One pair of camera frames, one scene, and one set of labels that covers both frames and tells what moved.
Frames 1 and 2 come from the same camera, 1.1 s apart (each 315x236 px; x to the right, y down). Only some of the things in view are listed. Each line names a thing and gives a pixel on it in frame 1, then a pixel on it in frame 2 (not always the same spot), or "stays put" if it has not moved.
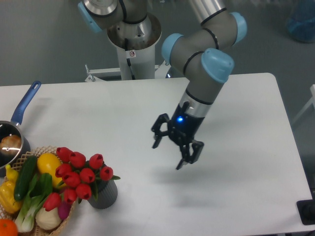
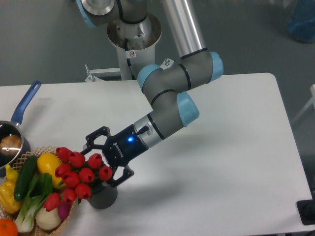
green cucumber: (25, 177) stays put
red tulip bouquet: (79, 177) stays put
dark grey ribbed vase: (107, 196) stays put
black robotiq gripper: (182, 128) → (118, 150)
